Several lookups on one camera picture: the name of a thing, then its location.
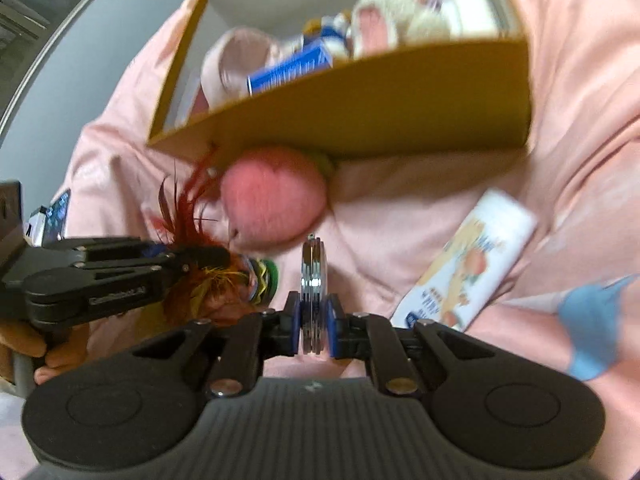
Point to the blue white printed card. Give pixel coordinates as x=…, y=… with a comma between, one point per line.
x=290, y=67

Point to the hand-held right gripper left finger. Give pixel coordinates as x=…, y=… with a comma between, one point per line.
x=294, y=325

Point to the yellow cardboard box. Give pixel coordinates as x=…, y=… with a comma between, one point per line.
x=375, y=110

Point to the person's left hand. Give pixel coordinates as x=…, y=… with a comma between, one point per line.
x=65, y=355

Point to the pink printed blanket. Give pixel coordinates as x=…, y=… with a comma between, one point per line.
x=400, y=200

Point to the white printed bottle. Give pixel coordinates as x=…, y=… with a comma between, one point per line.
x=470, y=260

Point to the white crochet bunny doll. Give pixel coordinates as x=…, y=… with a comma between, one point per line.
x=400, y=15

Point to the pink fluffy ball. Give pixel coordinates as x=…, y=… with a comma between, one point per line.
x=275, y=200

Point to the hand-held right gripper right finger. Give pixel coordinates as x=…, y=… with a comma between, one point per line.
x=336, y=327

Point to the pink cap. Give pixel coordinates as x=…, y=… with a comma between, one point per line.
x=225, y=70

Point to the person's light pink clothing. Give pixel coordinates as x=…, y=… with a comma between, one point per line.
x=12, y=435

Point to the round silver metal disc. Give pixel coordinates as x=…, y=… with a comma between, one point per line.
x=314, y=285

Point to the black smartphone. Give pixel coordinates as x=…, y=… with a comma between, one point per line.
x=60, y=215

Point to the red feather toy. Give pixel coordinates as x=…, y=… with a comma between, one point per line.
x=190, y=220

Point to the window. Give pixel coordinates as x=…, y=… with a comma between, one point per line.
x=20, y=10

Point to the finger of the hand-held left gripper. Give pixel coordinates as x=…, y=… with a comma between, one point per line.
x=200, y=257
x=120, y=249

